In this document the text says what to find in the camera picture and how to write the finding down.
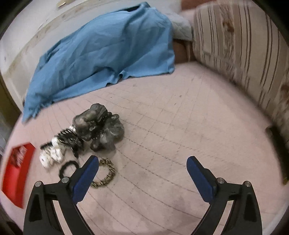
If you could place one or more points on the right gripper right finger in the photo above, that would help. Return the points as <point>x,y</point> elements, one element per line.
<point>244,217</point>

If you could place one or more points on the striped beige pillow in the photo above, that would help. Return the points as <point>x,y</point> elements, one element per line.
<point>240,41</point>

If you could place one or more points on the blue cloth sheet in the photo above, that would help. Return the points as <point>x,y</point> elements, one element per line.
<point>131,42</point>

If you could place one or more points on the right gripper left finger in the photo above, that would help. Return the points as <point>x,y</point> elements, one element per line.
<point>40,215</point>

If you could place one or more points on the grey velvet scrunchie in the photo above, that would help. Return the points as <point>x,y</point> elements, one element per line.
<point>100,127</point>

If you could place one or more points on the black white hair clip bundle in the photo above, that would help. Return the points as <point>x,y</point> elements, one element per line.
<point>54,151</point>

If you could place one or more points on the pink quilted bedspread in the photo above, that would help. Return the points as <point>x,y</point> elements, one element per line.
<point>168,118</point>

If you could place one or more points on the dark red polka-dot scrunchie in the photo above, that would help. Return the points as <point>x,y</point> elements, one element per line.
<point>17,155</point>

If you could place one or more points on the grey quilted cushion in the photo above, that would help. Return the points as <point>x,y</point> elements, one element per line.
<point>181,27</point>

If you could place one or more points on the red tray box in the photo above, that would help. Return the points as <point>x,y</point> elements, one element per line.
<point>15,177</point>

